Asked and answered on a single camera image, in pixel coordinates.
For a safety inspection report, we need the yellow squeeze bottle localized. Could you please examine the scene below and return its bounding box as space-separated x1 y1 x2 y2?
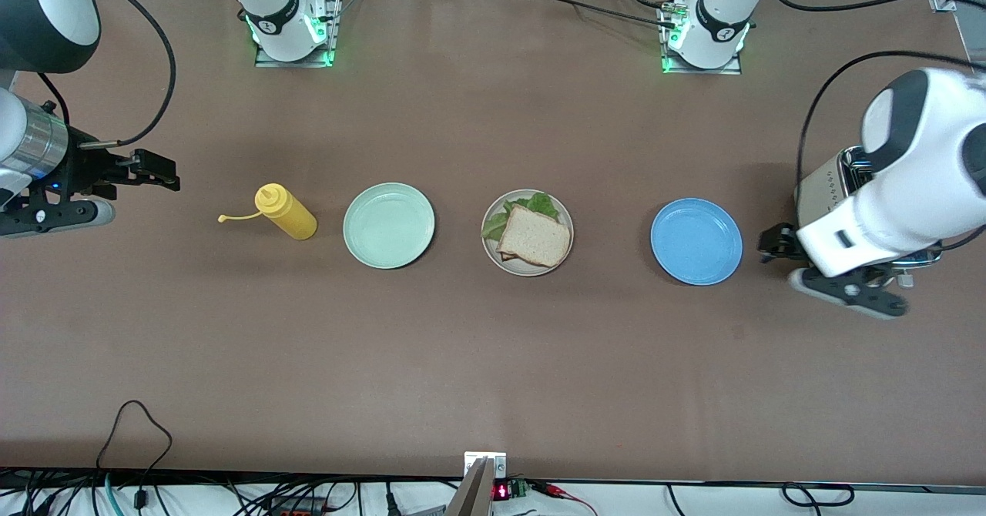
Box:
218 183 318 241

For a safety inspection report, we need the green lettuce leaf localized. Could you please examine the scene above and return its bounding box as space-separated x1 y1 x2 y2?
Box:
481 193 561 241

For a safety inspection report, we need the white bread slice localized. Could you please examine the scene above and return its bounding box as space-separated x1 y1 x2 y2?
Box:
499 248 555 269
497 205 572 268

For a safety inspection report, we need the blue plate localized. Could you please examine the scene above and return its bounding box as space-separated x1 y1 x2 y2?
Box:
650 198 743 286

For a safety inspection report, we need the mint green plate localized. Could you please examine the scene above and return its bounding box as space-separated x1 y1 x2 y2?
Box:
343 183 436 270

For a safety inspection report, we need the beige plate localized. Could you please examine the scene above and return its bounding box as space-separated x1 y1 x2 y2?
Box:
481 189 575 277

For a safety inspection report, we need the cream and chrome toaster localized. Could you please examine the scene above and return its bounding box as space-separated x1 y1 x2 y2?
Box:
796 145 945 290

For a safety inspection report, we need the red clip lead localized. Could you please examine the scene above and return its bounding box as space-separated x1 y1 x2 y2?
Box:
532 481 599 515

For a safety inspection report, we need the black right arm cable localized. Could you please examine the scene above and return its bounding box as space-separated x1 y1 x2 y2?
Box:
77 0 178 149

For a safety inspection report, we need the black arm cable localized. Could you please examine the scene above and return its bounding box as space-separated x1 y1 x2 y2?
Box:
761 0 986 187
77 0 178 149

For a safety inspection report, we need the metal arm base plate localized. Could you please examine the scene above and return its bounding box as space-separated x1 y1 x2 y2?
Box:
254 0 341 68
661 0 744 75

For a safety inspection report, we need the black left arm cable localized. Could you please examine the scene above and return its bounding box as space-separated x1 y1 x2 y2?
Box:
761 0 986 187

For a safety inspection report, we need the black coiled cable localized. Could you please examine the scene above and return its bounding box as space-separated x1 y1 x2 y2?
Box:
782 483 856 508

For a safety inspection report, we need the black base cable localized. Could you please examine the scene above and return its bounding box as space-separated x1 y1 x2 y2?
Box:
501 0 682 30

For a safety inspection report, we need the black looped cable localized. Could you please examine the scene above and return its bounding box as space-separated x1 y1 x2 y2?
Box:
96 400 174 513

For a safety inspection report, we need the tangled cable bundle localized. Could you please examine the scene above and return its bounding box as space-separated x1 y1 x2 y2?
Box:
0 468 463 516

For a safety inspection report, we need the grey metal camera mast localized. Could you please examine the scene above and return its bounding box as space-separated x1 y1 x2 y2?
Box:
445 452 508 516

